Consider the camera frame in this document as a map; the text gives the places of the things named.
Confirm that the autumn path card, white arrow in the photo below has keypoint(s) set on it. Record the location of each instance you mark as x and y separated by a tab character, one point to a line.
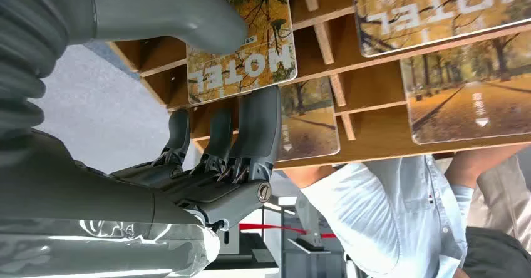
469	102
309	122

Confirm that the black counter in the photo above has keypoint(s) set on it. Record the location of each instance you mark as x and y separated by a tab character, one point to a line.
244	253

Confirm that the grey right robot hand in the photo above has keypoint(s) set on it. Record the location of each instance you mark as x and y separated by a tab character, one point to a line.
83	193

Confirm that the person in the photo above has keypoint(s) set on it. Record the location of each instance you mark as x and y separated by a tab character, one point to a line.
394	214
504	193

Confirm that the grey metal stand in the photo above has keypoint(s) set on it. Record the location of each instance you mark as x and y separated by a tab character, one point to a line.
307	251

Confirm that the wooden card rack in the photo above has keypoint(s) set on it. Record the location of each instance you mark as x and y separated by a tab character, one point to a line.
373	89

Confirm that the shiny silver wrist cover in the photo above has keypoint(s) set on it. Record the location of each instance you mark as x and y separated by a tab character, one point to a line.
103	251

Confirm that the ribbed grey right arm sleeve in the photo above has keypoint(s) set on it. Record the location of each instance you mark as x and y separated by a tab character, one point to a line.
25	39

